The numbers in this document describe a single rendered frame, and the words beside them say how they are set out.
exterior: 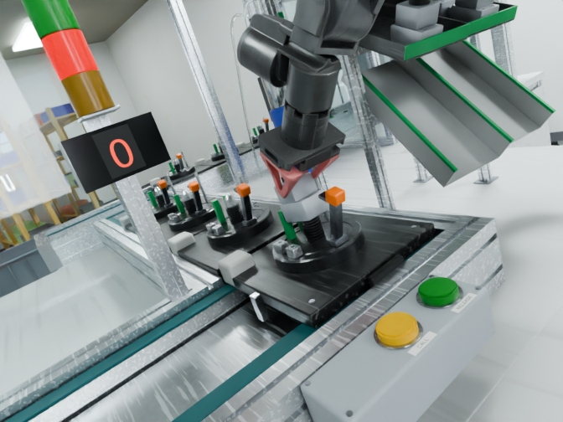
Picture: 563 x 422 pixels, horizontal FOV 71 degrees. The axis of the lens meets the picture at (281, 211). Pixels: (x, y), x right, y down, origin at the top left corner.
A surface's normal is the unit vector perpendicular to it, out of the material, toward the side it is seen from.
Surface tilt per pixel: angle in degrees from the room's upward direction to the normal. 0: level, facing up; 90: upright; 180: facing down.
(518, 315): 0
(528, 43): 90
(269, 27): 80
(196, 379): 0
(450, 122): 45
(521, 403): 0
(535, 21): 90
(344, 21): 131
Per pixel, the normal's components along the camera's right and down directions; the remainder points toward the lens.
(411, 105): 0.07, -0.53
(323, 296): -0.32, -0.90
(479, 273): 0.55, 0.08
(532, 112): -0.85, 0.41
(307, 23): -0.63, 0.27
